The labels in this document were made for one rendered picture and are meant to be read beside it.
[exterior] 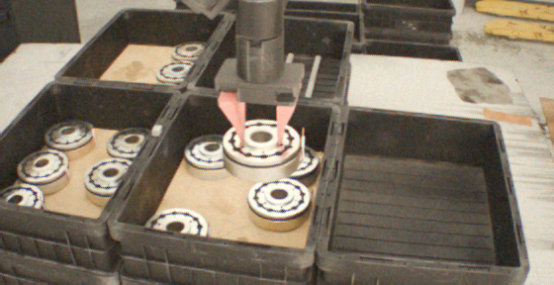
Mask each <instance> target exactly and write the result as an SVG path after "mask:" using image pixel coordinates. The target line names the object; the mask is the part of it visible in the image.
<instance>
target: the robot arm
mask: <svg viewBox="0 0 554 285"><path fill-rule="evenodd" d="M182 1H184V3H185V4H186V5H187V6H188V7H190V8H191V9H192V10H193V11H194V12H195V13H197V14H198V13H200V12H203V13H204V14H206V15H207V16H208V17H209V18H210V19H211V20H212V19H213V18H214V17H215V16H216V15H218V14H219V13H220V12H221V11H222V9H223V8H224V7H225V6H226V5H227V4H228V3H229V2H230V0H219V2H218V3H217V1H218V0H182ZM287 1H288V0H235V3H234V15H235V41H236V58H227V59H226V60H225V62H224V64H223V66H222V67H221V69H220V71H219V73H218V74H217V76H216V78H215V88H216V90H218V91H219V90H220V88H222V90H223V91H222V94H221V96H220V98H219V105H220V106H221V108H222V109H223V110H224V112H225V113H226V115H227V116H228V118H229V120H230V121H231V123H232V124H233V126H234V128H235V130H236V133H237V135H238V137H239V139H240V140H241V141H243V136H244V134H245V102H246V103H258V104H269V105H277V143H278V144H281V141H282V138H284V134H285V130H286V126H287V124H288V122H289V120H290V117H291V116H292V114H293V112H294V110H295V107H296V103H297V100H298V97H299V93H300V90H301V87H302V83H301V81H302V80H303V79H304V76H305V66H304V65H303V64H301V63H290V62H283V20H284V10H285V8H286V4H287ZM278 93H279V94H278Z"/></svg>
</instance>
